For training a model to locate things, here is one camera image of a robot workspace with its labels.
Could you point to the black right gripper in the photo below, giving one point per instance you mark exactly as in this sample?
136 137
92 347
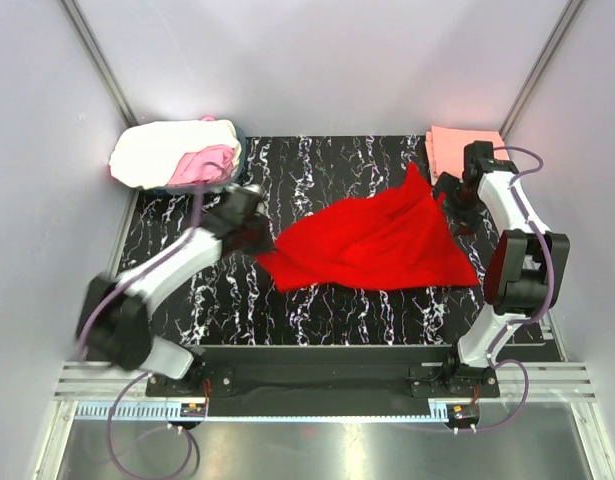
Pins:
468 221

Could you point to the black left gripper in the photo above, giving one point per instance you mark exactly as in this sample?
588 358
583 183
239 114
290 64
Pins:
267 243

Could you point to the red t-shirt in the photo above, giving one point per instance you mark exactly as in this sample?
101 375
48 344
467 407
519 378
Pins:
397 239

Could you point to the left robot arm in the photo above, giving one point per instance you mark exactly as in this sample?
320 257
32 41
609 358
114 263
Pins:
116 312

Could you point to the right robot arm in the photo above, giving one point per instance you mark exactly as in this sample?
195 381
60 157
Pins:
523 279

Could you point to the pink crumpled shirt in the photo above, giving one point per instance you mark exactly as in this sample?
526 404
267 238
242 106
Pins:
209 152

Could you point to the folded salmon pink shirt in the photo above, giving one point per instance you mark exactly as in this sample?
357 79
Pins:
456 140

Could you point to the folded white shirt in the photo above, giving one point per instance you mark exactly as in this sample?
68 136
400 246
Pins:
436 153

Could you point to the white crumpled shirt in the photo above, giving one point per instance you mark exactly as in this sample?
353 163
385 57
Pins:
145 156

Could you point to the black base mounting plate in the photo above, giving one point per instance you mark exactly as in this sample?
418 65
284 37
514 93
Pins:
329 355

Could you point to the aluminium front rail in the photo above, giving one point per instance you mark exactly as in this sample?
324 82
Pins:
539 381

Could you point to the right corner aluminium post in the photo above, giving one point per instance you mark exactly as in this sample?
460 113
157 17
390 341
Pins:
547 54

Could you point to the corner aluminium post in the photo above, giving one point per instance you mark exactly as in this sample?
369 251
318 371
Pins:
97 57
547 54

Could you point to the white cable duct strip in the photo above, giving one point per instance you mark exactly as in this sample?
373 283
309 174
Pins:
425 411

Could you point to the left corner aluminium post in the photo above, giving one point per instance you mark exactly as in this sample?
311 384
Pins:
97 57

